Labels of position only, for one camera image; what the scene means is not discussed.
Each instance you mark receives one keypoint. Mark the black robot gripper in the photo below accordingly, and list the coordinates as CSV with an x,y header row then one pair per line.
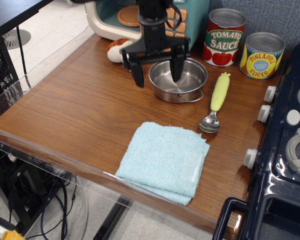
x,y
153,46

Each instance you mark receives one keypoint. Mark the stainless steel bowl with handles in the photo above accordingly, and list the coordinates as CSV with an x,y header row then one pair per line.
x,y
188,89

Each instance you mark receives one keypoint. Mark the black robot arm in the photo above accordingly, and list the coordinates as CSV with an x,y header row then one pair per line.
x,y
155,8

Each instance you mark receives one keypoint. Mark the plush mushroom toy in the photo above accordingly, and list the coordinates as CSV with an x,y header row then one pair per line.
x,y
113,49

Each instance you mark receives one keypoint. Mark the teal toy microwave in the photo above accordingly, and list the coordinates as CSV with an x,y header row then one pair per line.
x,y
116,19

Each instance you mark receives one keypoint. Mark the tomato sauce can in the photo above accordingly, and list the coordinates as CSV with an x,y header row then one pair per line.
x,y
224,32

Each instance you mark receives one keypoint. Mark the light blue folded towel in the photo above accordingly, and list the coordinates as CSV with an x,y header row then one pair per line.
x,y
164,161

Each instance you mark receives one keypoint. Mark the pineapple slices can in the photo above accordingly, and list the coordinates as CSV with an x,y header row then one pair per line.
x,y
262,54

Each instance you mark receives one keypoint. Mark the black desk at left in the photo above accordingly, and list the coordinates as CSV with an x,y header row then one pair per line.
x,y
15,12

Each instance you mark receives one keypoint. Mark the dark blue toy stove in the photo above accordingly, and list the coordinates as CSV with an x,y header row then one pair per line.
x,y
272,210

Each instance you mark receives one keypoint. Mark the yellow object at floor corner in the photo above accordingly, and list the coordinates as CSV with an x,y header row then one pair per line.
x,y
12,235

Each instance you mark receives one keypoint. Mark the spoon with yellow handle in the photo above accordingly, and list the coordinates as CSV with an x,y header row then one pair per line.
x,y
210,124

